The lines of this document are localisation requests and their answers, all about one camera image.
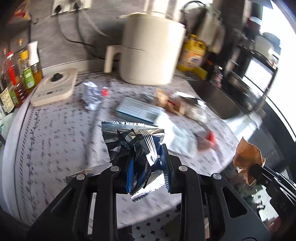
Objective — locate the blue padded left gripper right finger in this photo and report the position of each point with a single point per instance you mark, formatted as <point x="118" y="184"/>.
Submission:
<point x="166" y="167"/>

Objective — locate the hanging plastic bags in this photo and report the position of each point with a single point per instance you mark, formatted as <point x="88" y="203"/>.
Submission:
<point x="212" y="31"/>

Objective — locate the white air fryer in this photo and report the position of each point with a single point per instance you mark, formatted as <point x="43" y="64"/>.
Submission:
<point x="149" y="50"/>

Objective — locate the stainless steel sink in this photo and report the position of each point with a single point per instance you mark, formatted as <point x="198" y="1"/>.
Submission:
<point x="217" y="100"/>

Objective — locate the red small package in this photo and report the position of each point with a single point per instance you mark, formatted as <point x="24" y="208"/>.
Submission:
<point x="206" y="142"/>

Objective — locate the oil bottle green label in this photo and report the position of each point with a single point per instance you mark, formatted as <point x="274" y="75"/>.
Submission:
<point x="32" y="74"/>

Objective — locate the light blue flat box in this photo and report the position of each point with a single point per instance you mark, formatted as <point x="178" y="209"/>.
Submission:
<point x="137" y="111"/>

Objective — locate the wall power sockets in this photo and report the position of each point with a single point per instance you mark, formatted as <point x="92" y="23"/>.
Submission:
<point x="67" y="6"/>

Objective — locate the white induction cooktop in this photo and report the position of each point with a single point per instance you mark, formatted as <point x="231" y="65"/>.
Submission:
<point x="55" y="87"/>

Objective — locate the blue silver snack wrapper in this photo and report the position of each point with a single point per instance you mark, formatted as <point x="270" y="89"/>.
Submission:
<point x="142" y="142"/>

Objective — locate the yellow detergent bottle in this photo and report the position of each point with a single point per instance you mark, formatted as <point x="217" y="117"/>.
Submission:
<point x="191" y="56"/>

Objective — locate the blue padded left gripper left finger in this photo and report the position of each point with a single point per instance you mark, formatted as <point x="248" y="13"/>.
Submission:
<point x="130" y="175"/>

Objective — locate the brown paper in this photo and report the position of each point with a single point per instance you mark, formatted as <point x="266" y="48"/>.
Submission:
<point x="247" y="155"/>

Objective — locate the crumpled silver foil wrapper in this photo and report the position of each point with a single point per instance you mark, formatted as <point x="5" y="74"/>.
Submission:
<point x="91" y="96"/>

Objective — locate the red cap sauce bottle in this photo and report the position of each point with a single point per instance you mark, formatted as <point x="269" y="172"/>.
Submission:
<point x="17" y="87"/>

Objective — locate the patterned white tablecloth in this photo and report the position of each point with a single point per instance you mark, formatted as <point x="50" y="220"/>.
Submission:
<point x="48" y="143"/>

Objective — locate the black dish rack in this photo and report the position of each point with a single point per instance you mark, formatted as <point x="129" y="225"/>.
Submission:
<point x="253" y="66"/>

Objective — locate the white plastic bag wrapper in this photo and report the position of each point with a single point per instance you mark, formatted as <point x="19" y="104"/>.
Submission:
<point x="177" y="140"/>

